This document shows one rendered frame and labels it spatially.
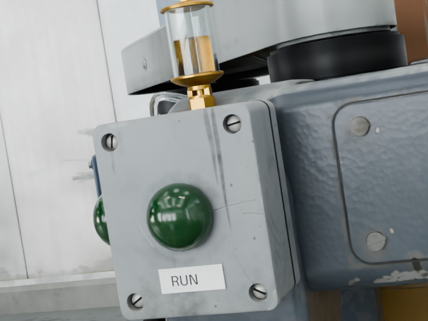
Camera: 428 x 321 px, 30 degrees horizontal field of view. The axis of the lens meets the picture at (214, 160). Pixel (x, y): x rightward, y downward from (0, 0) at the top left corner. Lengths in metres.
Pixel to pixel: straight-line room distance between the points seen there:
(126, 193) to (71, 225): 6.06
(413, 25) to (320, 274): 0.51
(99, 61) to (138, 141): 5.84
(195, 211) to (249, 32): 0.24
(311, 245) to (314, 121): 0.06
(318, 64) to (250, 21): 0.08
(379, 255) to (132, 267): 0.11
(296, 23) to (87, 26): 5.76
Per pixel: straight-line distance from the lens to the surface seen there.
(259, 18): 0.54
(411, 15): 0.87
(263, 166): 0.34
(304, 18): 0.50
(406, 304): 0.69
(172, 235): 0.34
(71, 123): 6.31
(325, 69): 0.49
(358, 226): 0.38
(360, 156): 0.38
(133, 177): 0.36
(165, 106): 0.87
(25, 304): 6.73
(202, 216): 0.34
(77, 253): 6.44
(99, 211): 0.38
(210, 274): 0.35
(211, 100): 0.43
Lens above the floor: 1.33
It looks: 3 degrees down
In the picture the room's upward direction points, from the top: 9 degrees counter-clockwise
